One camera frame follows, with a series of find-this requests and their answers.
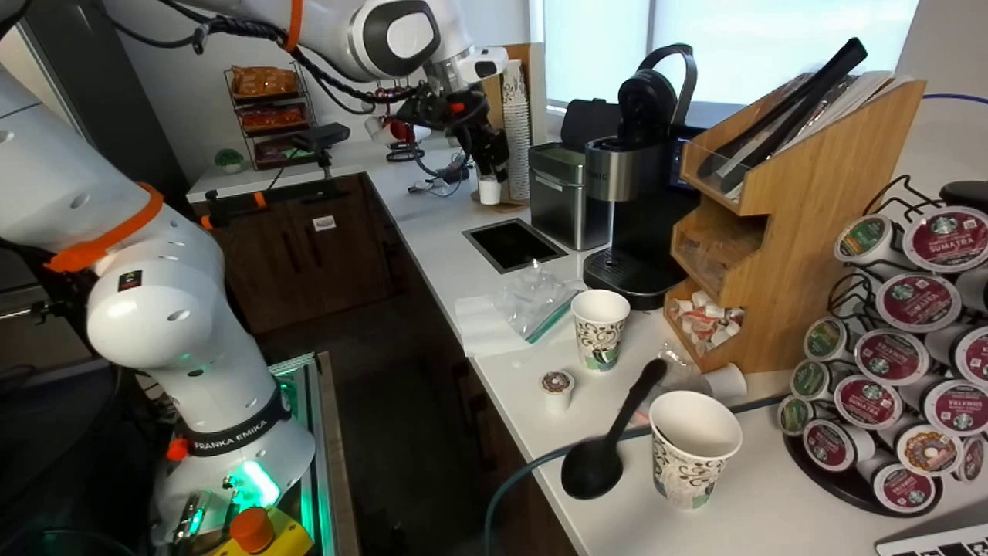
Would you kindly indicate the brown lid coffee pod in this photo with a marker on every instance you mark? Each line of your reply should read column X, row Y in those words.
column 557, row 385

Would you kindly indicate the white keyboard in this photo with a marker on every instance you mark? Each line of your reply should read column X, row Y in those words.
column 938, row 542

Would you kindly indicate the metal robot stand frame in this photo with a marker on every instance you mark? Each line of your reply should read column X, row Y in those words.
column 336, row 463

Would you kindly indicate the dark grey tall panel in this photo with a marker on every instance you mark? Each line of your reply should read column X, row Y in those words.
column 113, row 101

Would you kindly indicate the red white mug stand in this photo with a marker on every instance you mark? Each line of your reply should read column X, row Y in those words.
column 398, row 128

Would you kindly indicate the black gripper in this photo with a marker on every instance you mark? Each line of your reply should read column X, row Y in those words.
column 457, row 113

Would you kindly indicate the black steel Keurig coffee maker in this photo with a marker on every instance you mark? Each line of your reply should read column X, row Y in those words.
column 642, row 217

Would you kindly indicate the black tongs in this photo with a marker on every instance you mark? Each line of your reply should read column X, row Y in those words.
column 783, row 113

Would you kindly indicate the black desktop device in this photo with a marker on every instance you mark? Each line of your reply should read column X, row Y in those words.
column 326, row 138

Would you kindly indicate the small green object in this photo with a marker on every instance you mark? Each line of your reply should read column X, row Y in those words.
column 230, row 159

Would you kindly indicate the clear plastic bag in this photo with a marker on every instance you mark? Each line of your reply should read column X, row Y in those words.
column 542, row 302

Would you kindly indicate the red lid coffee pod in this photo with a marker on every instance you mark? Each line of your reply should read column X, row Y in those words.
column 870, row 400
column 954, row 405
column 914, row 299
column 974, row 457
column 907, row 487
column 950, row 236
column 974, row 357
column 890, row 357
column 825, row 442

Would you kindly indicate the orange lid coffee pod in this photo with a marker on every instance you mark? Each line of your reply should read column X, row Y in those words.
column 928, row 450

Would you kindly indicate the wooden condiment organizer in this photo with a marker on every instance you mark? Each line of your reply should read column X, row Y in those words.
column 814, row 226

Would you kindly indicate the green lid coffee pod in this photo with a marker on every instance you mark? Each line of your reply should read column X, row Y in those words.
column 809, row 376
column 825, row 336
column 866, row 237
column 796, row 416

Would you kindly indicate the white creamer cup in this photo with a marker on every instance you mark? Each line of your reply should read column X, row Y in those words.
column 728, row 332
column 712, row 317
column 689, row 308

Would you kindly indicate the wooden cup dispenser stand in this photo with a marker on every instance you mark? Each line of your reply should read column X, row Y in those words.
column 537, row 113

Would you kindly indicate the dark wood base cabinet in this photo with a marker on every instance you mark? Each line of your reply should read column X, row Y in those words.
column 309, row 257

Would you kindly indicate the patterned paper cup stack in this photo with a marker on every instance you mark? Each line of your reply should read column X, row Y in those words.
column 516, row 124

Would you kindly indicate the black plastic spoon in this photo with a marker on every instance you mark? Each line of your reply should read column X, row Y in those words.
column 595, row 463

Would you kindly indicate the white coffee pod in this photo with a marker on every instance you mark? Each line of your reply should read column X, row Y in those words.
column 490, row 191

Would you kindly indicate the yellow orange emergency stop button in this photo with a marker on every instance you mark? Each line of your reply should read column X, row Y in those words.
column 256, row 529

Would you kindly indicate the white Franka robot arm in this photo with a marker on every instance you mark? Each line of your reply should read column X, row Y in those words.
column 155, row 318

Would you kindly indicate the stainless steel lidded bin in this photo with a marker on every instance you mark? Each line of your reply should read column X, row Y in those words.
column 561, row 195

